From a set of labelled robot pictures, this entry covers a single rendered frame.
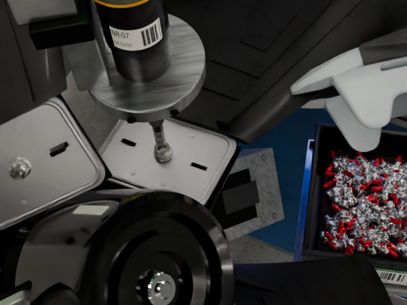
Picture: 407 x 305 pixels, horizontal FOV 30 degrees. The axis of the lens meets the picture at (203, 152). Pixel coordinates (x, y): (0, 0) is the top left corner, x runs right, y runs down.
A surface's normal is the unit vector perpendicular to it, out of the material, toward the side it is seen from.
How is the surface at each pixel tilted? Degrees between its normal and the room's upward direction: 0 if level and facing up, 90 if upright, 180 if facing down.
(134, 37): 90
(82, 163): 53
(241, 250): 0
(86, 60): 90
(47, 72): 48
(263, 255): 0
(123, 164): 9
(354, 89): 6
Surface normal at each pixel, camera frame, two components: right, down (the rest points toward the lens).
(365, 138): -0.01, -0.31
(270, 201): 0.66, -0.04
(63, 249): -0.68, -0.46
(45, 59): 0.12, 0.31
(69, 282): -0.75, -0.15
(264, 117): 0.09, -0.55
